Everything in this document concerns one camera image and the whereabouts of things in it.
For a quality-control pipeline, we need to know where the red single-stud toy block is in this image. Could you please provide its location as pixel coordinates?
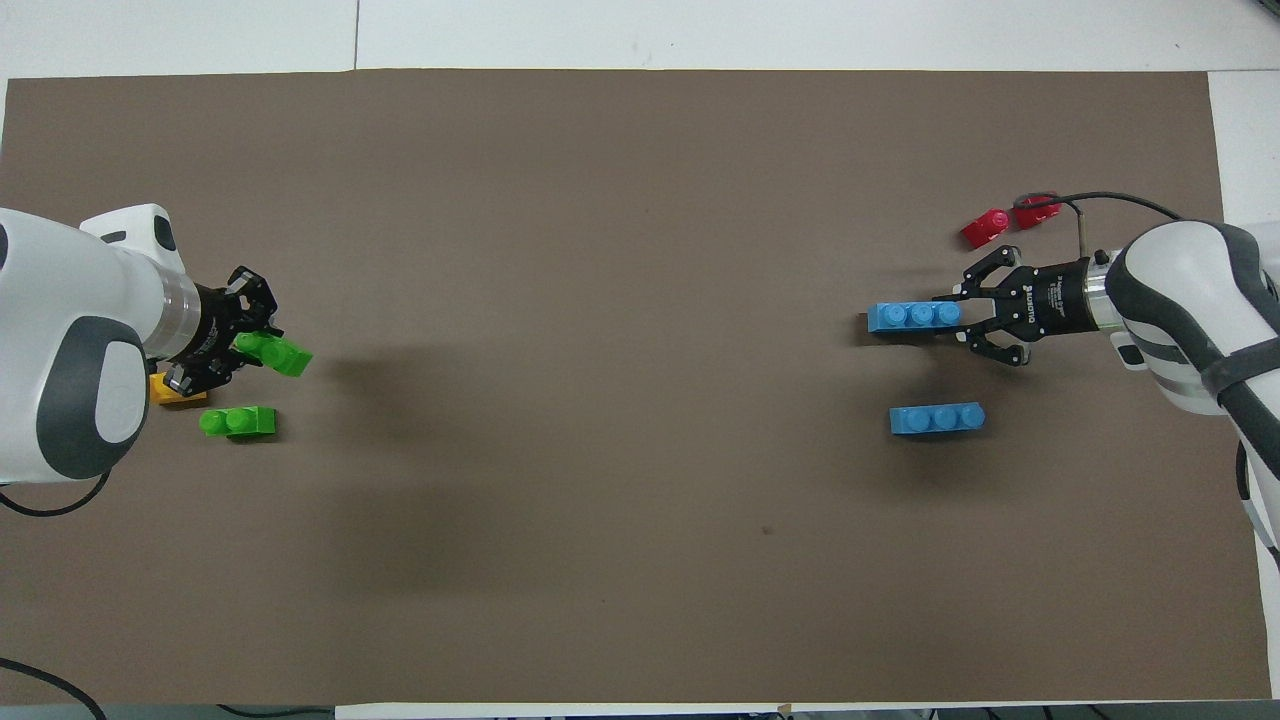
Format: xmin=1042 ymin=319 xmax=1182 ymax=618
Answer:
xmin=1012 ymin=193 xmax=1063 ymax=231
xmin=961 ymin=208 xmax=1011 ymax=251

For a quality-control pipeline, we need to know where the brown paper table mat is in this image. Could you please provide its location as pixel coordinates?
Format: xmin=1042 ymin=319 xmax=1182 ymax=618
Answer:
xmin=0 ymin=68 xmax=1273 ymax=706

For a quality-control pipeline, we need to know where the thin black floor cable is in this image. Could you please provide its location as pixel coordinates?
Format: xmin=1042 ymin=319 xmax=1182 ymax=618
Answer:
xmin=215 ymin=704 xmax=336 ymax=720

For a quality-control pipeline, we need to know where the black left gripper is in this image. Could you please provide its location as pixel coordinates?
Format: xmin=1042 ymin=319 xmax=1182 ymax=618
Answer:
xmin=163 ymin=265 xmax=286 ymax=398

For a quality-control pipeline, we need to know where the thick black floor cable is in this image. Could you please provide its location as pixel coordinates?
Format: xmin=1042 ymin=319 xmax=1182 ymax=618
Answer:
xmin=0 ymin=657 xmax=108 ymax=720

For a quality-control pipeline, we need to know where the yellow two-stud toy block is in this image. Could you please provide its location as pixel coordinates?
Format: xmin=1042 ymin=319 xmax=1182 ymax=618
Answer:
xmin=150 ymin=372 xmax=208 ymax=406

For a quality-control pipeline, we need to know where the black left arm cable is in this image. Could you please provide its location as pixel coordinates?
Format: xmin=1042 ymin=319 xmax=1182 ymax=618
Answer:
xmin=0 ymin=470 xmax=111 ymax=519

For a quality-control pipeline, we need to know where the green two-stud toy block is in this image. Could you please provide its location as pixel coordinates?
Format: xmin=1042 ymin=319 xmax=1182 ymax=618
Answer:
xmin=235 ymin=331 xmax=314 ymax=379
xmin=199 ymin=406 xmax=277 ymax=439

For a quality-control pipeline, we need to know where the blue three-stud toy block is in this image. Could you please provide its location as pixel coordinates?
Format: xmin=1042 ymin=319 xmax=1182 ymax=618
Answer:
xmin=866 ymin=301 xmax=963 ymax=339
xmin=889 ymin=402 xmax=987 ymax=437

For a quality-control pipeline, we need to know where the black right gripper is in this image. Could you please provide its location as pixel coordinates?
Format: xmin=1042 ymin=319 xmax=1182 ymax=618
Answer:
xmin=933 ymin=247 xmax=1096 ymax=367

